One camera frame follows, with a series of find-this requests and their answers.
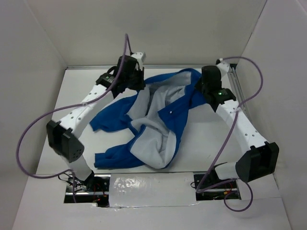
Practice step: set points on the blue jacket with white lining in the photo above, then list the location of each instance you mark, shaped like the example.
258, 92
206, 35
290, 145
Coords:
156, 115

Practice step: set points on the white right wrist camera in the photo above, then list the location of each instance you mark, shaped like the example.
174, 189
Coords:
223, 67

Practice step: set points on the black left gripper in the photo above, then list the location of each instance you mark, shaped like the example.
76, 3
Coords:
140, 86

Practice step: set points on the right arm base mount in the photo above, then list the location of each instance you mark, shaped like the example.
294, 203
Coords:
218, 192

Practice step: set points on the white taped cover panel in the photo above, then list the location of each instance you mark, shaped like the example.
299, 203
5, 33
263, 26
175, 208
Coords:
152, 190

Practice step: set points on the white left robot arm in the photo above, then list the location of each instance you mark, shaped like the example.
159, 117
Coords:
63, 135

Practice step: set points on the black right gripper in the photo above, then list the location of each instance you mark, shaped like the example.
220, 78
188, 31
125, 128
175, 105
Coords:
199, 87

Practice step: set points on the aluminium table edge rail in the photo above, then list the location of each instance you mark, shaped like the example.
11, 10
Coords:
146, 66

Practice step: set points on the aluminium right side rail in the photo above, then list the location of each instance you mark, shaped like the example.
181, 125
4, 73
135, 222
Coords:
235, 85

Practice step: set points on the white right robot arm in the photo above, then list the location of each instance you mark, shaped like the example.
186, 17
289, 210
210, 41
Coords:
259, 157

